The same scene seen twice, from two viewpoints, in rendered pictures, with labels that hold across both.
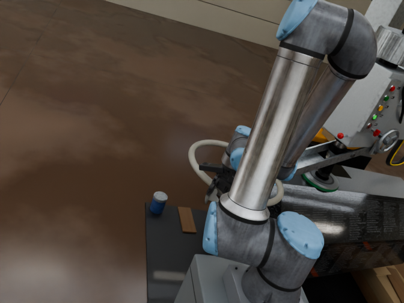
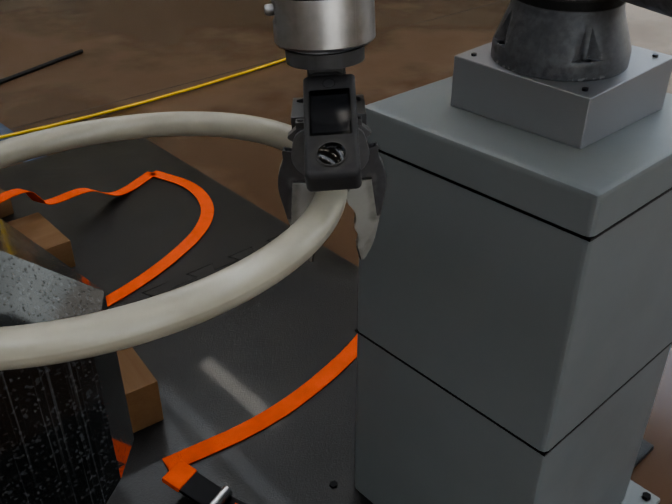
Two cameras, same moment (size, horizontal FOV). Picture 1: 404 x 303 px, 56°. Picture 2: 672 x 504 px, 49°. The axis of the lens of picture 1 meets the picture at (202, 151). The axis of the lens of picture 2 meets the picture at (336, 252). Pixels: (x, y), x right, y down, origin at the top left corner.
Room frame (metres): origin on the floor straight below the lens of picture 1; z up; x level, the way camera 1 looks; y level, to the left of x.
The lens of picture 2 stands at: (1.58, 0.48, 1.24)
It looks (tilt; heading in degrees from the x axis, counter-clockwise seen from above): 32 degrees down; 248
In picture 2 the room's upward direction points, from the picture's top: straight up
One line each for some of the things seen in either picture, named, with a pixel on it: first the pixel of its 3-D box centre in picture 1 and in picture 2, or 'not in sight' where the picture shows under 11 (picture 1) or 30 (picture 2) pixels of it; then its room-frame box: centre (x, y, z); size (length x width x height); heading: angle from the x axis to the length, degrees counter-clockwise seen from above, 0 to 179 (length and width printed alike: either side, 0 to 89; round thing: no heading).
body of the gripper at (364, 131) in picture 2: (226, 177); (328, 108); (1.34, -0.13, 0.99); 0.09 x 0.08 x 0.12; 69
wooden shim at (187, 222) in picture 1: (186, 219); not in sight; (2.15, -0.07, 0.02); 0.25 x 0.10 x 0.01; 23
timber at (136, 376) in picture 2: not in sight; (111, 374); (1.57, -0.95, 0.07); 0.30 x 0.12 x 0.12; 103
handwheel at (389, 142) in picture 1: (382, 137); not in sight; (1.94, -0.86, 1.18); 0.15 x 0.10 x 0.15; 129
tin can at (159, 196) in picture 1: (158, 202); not in sight; (2.15, 0.16, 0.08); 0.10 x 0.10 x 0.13
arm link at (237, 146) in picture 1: (245, 156); not in sight; (1.23, -0.15, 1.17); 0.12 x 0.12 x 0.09; 5
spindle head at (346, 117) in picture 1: (373, 105); not in sight; (2.01, -0.75, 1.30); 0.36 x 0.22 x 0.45; 129
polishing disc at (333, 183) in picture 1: (321, 177); not in sight; (1.96, -0.69, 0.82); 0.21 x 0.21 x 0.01
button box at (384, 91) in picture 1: (377, 106); not in sight; (1.83, -0.71, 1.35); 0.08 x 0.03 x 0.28; 129
